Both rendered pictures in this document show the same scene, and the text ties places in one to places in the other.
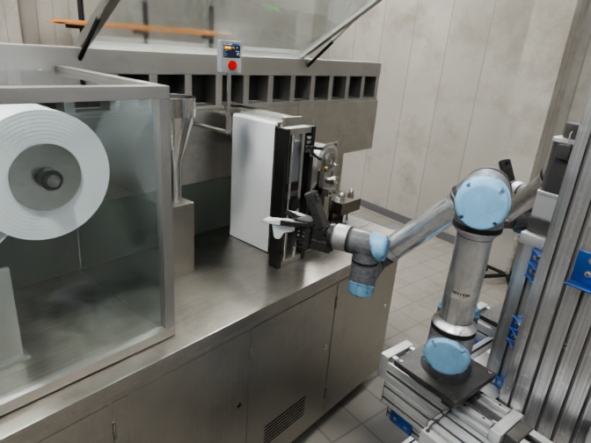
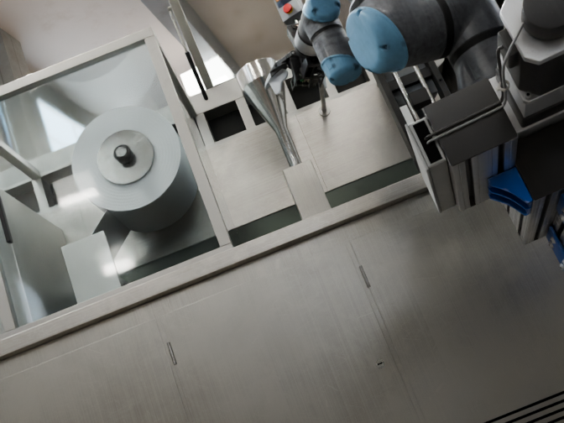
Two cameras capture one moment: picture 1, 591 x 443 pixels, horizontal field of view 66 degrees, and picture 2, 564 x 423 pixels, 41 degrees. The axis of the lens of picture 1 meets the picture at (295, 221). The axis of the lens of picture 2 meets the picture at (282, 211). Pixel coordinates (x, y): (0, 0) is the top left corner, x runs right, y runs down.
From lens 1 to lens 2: 1.75 m
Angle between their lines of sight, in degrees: 62
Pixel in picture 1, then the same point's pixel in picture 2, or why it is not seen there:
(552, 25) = not seen: outside the picture
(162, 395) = (224, 318)
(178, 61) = not seen: hidden behind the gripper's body
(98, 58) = (221, 91)
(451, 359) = (363, 35)
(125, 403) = (175, 319)
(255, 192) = not seen: hidden behind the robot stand
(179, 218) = (296, 180)
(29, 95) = (48, 71)
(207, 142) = (375, 122)
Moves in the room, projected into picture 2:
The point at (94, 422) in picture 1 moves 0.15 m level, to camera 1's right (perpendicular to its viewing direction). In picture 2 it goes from (143, 335) to (169, 313)
